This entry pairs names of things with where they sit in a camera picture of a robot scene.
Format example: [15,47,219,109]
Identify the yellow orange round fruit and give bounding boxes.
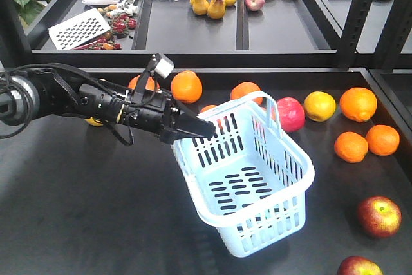
[303,91,337,122]

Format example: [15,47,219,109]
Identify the small mandarin orange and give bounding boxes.
[200,104,216,113]

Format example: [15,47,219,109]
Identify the large orange far right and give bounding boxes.
[339,87,377,123]

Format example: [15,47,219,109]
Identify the orange behind red apples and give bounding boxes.
[230,82,261,100]

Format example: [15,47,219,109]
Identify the black wooden fruit display stand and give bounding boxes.
[1,69,411,274]

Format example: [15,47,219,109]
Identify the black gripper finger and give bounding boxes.
[175,103,216,138]

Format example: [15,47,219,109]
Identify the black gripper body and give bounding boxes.
[77,83,180,144]

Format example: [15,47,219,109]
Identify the orange at back rail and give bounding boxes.
[171,70,203,104]

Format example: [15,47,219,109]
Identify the light blue plastic basket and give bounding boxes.
[171,91,315,258]

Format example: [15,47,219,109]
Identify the yellow pear-apple front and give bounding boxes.
[85,117,103,127]

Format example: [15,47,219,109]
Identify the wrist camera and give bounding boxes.
[148,53,174,79]

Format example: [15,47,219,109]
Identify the red apple near front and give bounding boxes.
[357,196,402,238]

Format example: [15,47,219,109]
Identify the small orange near edge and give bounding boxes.
[366,124,400,156]

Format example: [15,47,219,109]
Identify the red apple right of pair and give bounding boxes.
[277,97,306,133]

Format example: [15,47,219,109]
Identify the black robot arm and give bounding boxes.
[1,64,216,146]

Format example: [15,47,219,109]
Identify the small orange inner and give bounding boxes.
[334,131,369,163]

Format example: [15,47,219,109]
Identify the red apple front corner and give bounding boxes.
[337,256,384,275]

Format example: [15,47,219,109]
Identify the white perforated grater board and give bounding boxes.
[48,8,111,50]

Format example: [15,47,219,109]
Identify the bumpy top orange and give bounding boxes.
[127,74,160,92]

